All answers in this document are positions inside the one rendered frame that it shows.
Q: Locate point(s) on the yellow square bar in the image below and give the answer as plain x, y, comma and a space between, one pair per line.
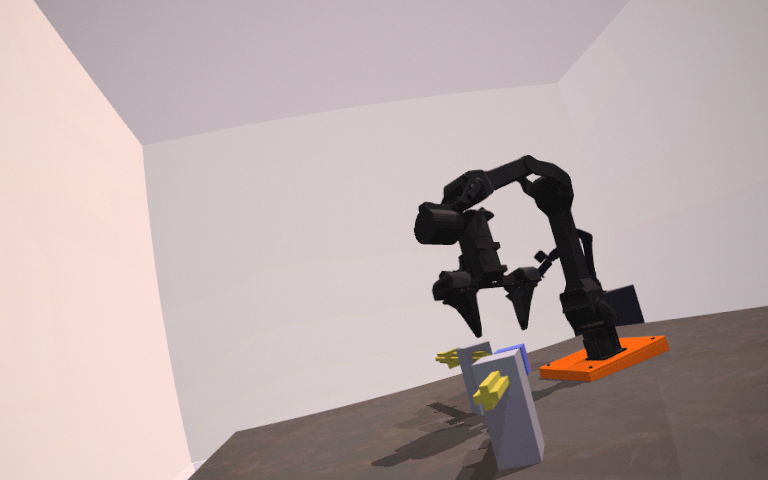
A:
465, 357

